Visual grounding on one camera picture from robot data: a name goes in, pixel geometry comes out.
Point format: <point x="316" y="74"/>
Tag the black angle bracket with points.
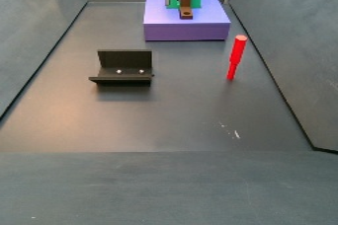
<point x="125" y="66"/>

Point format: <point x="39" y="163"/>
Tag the red hexagonal peg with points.
<point x="236" y="56"/>

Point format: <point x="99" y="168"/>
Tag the purple base block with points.
<point x="163" y="26"/>

